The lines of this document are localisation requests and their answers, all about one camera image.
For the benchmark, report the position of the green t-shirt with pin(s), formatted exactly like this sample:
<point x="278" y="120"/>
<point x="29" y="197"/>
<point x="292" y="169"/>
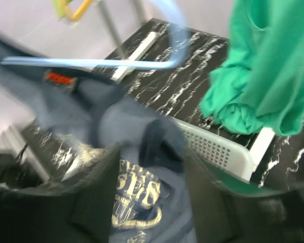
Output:
<point x="261" y="83"/>

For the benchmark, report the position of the large white perforated basket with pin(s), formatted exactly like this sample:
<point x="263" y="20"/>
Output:
<point x="218" y="150"/>

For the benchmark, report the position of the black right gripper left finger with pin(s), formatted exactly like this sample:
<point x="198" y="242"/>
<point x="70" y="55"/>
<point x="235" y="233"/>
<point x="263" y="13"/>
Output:
<point x="80" y="207"/>

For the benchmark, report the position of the lime green hanger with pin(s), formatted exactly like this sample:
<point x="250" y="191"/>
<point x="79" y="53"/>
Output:
<point x="59" y="9"/>

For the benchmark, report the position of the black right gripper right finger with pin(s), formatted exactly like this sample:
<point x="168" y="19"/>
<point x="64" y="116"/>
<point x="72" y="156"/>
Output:
<point x="226" y="209"/>

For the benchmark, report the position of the dark navy tank top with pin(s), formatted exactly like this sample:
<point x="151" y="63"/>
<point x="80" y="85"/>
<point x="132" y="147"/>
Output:
<point x="130" y="184"/>

